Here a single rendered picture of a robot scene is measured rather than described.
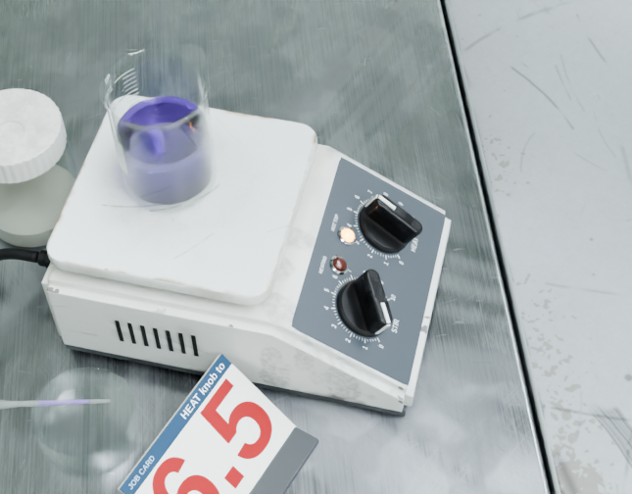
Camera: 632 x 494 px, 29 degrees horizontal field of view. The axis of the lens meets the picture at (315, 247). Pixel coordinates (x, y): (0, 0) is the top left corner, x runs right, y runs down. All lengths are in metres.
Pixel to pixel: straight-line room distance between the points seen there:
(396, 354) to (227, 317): 0.09
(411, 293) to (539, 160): 0.16
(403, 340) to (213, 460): 0.12
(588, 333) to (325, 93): 0.24
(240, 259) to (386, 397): 0.11
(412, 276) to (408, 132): 0.14
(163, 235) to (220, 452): 0.12
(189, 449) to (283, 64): 0.31
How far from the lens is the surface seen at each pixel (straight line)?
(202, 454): 0.64
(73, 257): 0.64
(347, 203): 0.68
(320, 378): 0.65
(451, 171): 0.78
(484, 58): 0.85
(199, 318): 0.63
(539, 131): 0.81
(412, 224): 0.67
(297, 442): 0.66
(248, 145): 0.67
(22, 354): 0.72
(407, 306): 0.67
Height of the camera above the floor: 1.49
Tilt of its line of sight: 54 degrees down
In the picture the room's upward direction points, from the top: 1 degrees counter-clockwise
